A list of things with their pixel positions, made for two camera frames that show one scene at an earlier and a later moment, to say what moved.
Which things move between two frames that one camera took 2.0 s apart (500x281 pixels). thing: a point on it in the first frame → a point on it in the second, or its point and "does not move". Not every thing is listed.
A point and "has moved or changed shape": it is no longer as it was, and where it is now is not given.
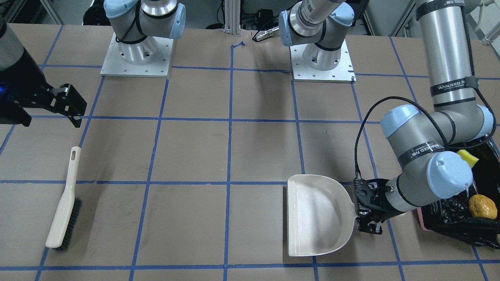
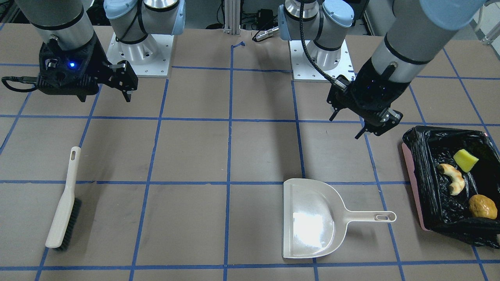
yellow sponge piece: x=470 y=160 does not move
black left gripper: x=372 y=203 → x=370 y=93
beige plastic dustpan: x=321 y=214 has moved or changed shape
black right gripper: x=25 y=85 → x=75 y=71
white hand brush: x=63 y=226 does not move
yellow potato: x=481 y=205 does not move
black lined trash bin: x=451 y=217 does not move
